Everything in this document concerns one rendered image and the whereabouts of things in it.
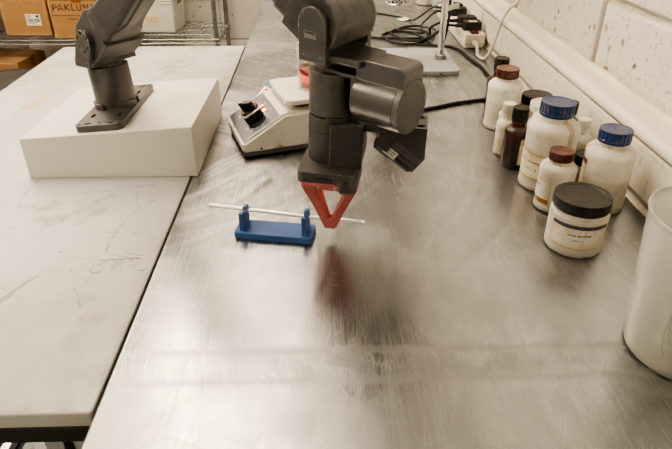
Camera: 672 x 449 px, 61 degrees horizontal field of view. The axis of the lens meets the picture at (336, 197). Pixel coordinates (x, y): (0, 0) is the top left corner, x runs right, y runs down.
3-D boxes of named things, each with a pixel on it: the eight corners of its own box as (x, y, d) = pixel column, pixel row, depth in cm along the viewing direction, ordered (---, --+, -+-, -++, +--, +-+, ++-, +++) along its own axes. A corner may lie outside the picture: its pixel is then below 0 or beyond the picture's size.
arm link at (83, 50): (137, 19, 88) (116, 16, 92) (85, 31, 83) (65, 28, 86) (146, 59, 91) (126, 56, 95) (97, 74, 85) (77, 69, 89)
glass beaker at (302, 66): (298, 95, 95) (296, 44, 91) (294, 83, 101) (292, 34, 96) (340, 93, 96) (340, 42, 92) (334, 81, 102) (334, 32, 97)
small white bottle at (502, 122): (489, 154, 95) (497, 104, 91) (495, 147, 97) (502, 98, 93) (510, 158, 94) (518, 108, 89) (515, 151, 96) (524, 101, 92)
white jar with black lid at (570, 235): (542, 226, 76) (552, 178, 72) (597, 233, 74) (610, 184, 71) (544, 255, 70) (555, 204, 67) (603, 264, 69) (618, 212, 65)
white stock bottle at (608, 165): (632, 210, 79) (655, 133, 74) (597, 220, 77) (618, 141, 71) (597, 189, 84) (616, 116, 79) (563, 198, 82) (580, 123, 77)
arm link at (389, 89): (432, 118, 63) (444, 6, 56) (388, 146, 57) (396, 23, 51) (347, 94, 69) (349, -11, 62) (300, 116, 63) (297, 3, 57)
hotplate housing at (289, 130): (244, 160, 93) (239, 113, 89) (228, 130, 104) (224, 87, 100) (370, 140, 100) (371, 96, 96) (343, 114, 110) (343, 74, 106)
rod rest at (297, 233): (234, 239, 73) (231, 214, 71) (241, 224, 76) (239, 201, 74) (311, 245, 72) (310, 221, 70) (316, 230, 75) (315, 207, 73)
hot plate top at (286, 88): (286, 107, 92) (286, 101, 91) (268, 84, 102) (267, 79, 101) (356, 98, 96) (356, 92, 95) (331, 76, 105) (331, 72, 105)
